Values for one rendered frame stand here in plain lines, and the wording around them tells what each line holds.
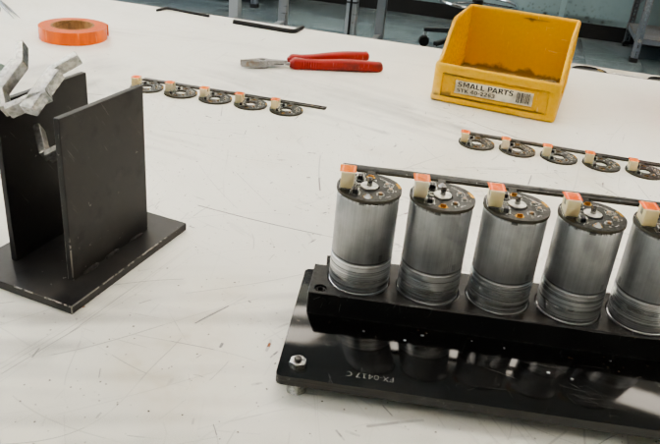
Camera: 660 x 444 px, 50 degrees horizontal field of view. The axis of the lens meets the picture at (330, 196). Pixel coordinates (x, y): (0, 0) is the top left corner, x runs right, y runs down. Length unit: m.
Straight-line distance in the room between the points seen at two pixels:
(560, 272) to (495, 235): 0.03
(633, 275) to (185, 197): 0.23
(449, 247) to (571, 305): 0.05
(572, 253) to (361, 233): 0.08
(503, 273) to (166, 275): 0.15
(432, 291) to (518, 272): 0.03
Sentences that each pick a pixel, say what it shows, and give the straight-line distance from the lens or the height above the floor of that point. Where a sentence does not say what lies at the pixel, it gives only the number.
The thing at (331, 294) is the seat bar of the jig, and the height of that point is 0.77.
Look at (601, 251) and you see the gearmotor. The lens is 0.28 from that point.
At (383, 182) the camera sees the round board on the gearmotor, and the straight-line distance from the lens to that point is 0.28.
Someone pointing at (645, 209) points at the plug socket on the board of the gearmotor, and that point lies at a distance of 0.28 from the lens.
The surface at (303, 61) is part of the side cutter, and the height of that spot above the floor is 0.76.
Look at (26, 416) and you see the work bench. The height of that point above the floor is 0.75.
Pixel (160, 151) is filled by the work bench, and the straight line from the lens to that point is 0.45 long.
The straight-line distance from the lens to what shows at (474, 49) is 0.69.
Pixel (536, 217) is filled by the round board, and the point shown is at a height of 0.81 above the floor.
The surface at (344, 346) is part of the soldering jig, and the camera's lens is 0.27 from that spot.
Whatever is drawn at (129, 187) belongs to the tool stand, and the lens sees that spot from 0.33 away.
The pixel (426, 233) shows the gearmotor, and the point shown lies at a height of 0.80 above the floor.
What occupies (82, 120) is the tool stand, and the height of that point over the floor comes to 0.82.
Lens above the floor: 0.93
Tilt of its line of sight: 26 degrees down
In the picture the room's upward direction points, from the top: 5 degrees clockwise
